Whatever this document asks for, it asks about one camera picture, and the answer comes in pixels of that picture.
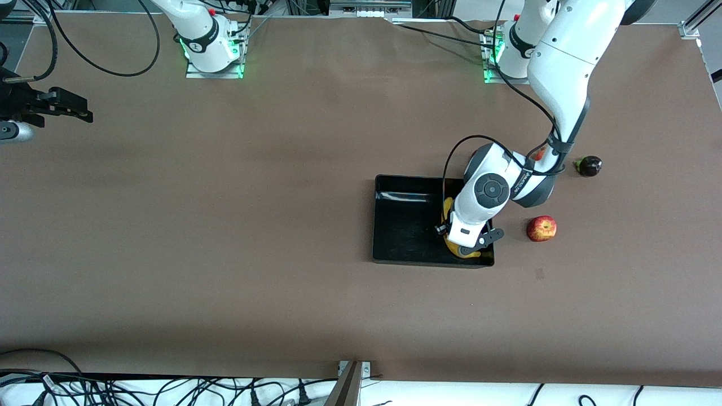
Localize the dark purple eggplant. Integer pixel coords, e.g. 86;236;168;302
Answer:
574;156;603;178

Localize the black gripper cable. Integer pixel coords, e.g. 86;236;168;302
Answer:
0;0;58;82
442;0;567;229

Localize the black base power cable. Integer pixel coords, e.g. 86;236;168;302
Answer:
395;17;503;50

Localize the aluminium profile bracket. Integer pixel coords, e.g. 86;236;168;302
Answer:
324;360;373;406

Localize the yellow banana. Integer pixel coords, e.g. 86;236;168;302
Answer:
442;197;482;259

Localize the red yellow apple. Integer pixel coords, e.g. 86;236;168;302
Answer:
527;215;557;242

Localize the white power strip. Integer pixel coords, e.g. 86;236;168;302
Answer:
330;0;412;19

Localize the black looping arm cable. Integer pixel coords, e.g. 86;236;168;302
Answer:
45;0;161;77

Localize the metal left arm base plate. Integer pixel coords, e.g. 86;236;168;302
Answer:
483;28;543;85

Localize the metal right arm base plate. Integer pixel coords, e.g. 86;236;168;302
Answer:
185;23;246;78

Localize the black plastic tray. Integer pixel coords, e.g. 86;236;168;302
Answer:
372;174;495;268

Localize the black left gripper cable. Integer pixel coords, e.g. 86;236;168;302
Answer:
442;0;567;229

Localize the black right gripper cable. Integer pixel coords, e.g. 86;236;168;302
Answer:
0;0;58;82

